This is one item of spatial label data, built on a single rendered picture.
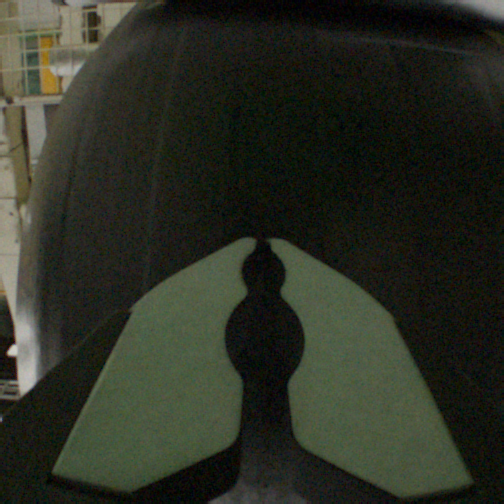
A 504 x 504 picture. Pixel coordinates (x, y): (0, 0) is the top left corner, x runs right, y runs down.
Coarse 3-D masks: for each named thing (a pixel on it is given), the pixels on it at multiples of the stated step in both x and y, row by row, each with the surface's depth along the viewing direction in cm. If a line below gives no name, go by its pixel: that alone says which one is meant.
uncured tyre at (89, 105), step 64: (128, 64) 16; (192, 64) 15; (256, 64) 16; (320, 64) 16; (384, 64) 16; (448, 64) 16; (64, 128) 16; (128, 128) 14; (192, 128) 14; (256, 128) 14; (320, 128) 14; (384, 128) 14; (448, 128) 15; (64, 192) 14; (128, 192) 14; (192, 192) 14; (256, 192) 14; (320, 192) 14; (384, 192) 14; (448, 192) 14; (64, 256) 14; (128, 256) 13; (192, 256) 13; (320, 256) 13; (384, 256) 13; (448, 256) 13; (64, 320) 14; (256, 320) 13; (448, 320) 13; (256, 384) 13; (256, 448) 13
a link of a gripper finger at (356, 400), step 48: (288, 288) 9; (336, 288) 9; (288, 336) 9; (336, 336) 8; (384, 336) 8; (288, 384) 7; (336, 384) 7; (384, 384) 7; (288, 432) 6; (336, 432) 6; (384, 432) 6; (432, 432) 6; (288, 480) 6; (336, 480) 6; (384, 480) 5; (432, 480) 5
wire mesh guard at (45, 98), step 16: (16, 0) 56; (32, 16) 58; (48, 32) 59; (48, 48) 60; (64, 48) 60; (80, 64) 61; (0, 96) 63; (16, 96) 62; (32, 96) 63; (48, 96) 63
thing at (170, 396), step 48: (240, 240) 11; (192, 288) 9; (240, 288) 9; (144, 336) 8; (192, 336) 8; (240, 336) 9; (96, 384) 7; (144, 384) 7; (192, 384) 7; (240, 384) 7; (96, 432) 6; (144, 432) 6; (192, 432) 6; (240, 432) 6; (96, 480) 5; (144, 480) 5; (192, 480) 6
